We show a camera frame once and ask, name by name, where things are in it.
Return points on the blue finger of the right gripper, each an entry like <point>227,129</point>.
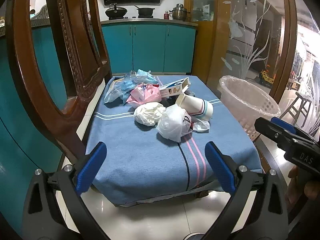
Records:
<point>283,124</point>

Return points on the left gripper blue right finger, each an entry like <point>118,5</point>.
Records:
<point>267,218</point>

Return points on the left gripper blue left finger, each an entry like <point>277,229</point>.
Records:
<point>42,218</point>

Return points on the small white plastic scrap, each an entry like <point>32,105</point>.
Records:
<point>200,126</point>

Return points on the striped paper cup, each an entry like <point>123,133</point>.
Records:
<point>196,107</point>

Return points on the white plastic bag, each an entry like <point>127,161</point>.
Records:
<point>174,123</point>

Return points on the white paper ball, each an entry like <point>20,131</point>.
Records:
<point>149,114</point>

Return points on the clear blue plastic bag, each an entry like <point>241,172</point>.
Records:
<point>121,88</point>

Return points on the white toothpaste carton box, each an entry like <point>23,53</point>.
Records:
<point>175,88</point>

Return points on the pink plastic bag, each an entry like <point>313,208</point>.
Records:
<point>143,94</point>

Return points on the teal kitchen base cabinets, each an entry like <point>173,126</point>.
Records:
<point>157,46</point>

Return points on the wooden stool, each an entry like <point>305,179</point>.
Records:
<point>298,109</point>

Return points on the white plastic laundry basket bin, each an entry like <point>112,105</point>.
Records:
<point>247,103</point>

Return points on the yellow toy vehicle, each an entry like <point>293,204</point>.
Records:
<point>265,79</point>

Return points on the blue striped table cloth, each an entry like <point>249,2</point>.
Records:
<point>141,166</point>

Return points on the etched glass sliding door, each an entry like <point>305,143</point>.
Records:
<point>253,35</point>

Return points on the steel stock pot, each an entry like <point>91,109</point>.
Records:
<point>179,12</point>

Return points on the wooden glass display cabinet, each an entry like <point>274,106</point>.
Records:
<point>203,14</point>

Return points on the red small canister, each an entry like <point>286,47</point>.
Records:
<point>166,15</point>

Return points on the black wok with lid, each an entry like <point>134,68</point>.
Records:
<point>115,12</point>

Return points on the carved wooden chair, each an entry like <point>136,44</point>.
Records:
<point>83,60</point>

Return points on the black cooking pot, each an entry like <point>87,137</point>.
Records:
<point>145,12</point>

